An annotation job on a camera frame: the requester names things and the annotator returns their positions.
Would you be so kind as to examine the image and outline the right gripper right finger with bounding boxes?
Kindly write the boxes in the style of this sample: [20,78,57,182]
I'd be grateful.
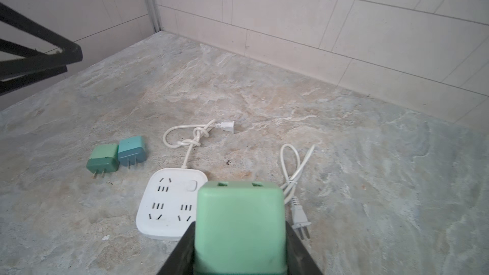
[285,222,323,275]

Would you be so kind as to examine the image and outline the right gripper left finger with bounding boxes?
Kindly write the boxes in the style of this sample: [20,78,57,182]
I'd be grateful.
[157,222,196,275]

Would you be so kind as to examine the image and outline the white cube socket cable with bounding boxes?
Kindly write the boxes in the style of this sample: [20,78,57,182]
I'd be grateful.
[162,119,236,169]

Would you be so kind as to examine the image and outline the white square socket cube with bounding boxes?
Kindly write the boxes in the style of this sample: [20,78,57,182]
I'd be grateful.
[136,168,208,241]

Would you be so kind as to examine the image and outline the green charger plug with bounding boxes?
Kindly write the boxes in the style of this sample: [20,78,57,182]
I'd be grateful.
[194,181,288,274]
[86,143,120,178]

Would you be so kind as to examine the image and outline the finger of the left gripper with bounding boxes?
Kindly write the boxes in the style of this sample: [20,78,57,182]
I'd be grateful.
[1,4,83,80]
[1,39,67,95]

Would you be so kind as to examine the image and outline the teal charger plug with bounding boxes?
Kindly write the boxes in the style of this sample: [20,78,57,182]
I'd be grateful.
[117,136,148,168]

